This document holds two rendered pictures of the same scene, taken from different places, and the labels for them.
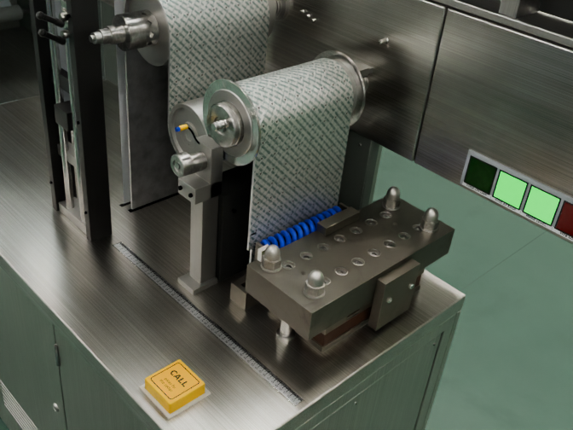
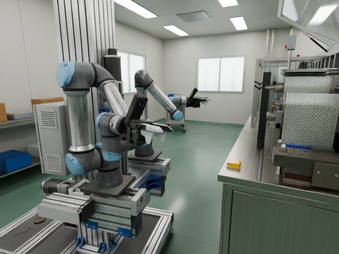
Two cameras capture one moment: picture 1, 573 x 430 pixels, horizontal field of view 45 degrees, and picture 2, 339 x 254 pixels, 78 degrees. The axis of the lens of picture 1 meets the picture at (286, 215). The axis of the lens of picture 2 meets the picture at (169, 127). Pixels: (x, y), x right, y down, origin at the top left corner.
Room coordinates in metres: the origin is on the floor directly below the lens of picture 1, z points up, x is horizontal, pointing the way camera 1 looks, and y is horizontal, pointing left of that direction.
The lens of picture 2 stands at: (0.06, -0.81, 1.37)
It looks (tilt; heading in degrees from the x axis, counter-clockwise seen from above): 12 degrees down; 72
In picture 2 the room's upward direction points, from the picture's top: straight up
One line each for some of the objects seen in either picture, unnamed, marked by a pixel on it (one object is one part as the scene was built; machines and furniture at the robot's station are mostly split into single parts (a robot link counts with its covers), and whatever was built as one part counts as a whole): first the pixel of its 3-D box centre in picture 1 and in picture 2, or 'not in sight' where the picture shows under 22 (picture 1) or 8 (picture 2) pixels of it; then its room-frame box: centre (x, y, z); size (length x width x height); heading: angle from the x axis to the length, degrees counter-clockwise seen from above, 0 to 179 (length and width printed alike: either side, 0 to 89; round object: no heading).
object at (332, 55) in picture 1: (335, 90); not in sight; (1.23, -0.07, 1.25); 0.15 x 0.01 x 0.15; 47
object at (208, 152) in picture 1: (198, 218); (273, 135); (1.04, 0.16, 1.05); 0.06 x 0.05 x 0.31; 137
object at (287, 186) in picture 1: (298, 187); (307, 132); (1.08, -0.02, 1.11); 0.23 x 0.01 x 0.18; 137
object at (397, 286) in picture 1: (395, 295); (326, 175); (0.98, -0.21, 0.97); 0.10 x 0.03 x 0.11; 137
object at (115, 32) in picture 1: (106, 36); (270, 87); (1.15, 0.35, 1.34); 0.06 x 0.03 x 0.03; 137
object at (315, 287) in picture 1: (315, 281); (283, 148); (0.89, -0.06, 1.05); 0.04 x 0.04 x 0.04
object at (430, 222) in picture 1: (431, 217); not in sight; (1.12, -0.28, 1.05); 0.04 x 0.04 x 0.04
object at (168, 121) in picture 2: not in sight; (175, 112); (2.08, 4.85, 0.51); 0.91 x 0.58 x 1.02; 71
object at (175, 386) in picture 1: (175, 386); (233, 163); (0.76, 0.15, 0.91); 0.07 x 0.07 x 0.02; 47
